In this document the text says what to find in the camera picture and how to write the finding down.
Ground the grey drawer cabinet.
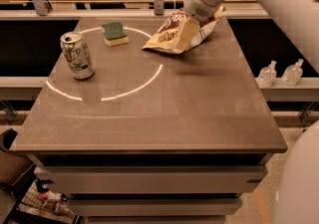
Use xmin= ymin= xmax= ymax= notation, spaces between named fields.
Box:
xmin=29 ymin=152 xmax=271 ymax=224

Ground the green white soda can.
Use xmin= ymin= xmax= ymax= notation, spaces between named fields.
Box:
xmin=60 ymin=32 xmax=95 ymax=80

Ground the brown chair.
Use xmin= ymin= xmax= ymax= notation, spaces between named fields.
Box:
xmin=0 ymin=128 xmax=32 ymax=185

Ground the clear sanitizer bottle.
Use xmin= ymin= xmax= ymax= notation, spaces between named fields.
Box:
xmin=281 ymin=59 xmax=304 ymax=86
xmin=256 ymin=61 xmax=277 ymax=88

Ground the green yellow sponge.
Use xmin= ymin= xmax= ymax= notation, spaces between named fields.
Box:
xmin=102 ymin=22 xmax=129 ymax=47

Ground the brown chip bag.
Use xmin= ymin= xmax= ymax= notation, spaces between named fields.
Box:
xmin=143 ymin=6 xmax=224 ymax=55

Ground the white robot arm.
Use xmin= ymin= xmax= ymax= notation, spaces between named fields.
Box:
xmin=183 ymin=0 xmax=319 ymax=224

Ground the wire basket with items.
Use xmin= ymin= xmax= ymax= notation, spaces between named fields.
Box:
xmin=19 ymin=178 xmax=76 ymax=222

